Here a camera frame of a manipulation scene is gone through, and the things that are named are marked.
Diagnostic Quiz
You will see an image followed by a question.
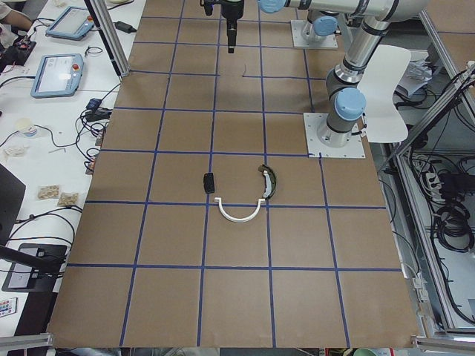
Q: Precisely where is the far blue teach pendant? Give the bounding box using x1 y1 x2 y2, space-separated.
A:
45 6 94 41

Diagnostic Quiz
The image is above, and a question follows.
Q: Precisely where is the small black plastic block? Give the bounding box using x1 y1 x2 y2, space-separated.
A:
203 172 215 194

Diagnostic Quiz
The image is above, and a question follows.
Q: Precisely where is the aluminium frame post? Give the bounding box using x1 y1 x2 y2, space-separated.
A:
85 0 130 78

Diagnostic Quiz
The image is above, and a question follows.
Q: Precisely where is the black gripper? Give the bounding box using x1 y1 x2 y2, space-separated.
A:
200 0 244 54

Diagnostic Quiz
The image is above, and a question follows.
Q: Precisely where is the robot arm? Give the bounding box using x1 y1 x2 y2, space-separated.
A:
258 1 428 148
301 10 338 42

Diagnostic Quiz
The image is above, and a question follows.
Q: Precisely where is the black power adapter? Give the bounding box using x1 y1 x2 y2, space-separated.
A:
114 21 137 33

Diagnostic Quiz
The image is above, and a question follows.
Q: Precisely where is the near blue teach pendant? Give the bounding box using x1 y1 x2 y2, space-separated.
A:
30 53 84 99

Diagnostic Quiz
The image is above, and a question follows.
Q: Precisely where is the white curved plastic part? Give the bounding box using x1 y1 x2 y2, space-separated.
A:
214 197 267 224

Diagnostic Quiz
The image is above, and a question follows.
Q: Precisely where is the olive brake shoe part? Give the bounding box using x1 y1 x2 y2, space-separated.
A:
258 164 278 200

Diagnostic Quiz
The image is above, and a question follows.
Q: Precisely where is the white chair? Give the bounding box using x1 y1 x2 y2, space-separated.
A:
358 44 411 143

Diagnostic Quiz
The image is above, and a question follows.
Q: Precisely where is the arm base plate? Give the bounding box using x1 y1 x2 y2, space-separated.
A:
304 113 366 159
291 16 338 50

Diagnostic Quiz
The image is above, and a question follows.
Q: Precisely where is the blue teach pendant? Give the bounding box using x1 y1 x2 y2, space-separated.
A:
45 6 94 41
30 53 84 99

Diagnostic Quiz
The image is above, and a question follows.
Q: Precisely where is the paper cup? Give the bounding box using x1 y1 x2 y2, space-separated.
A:
16 118 38 138

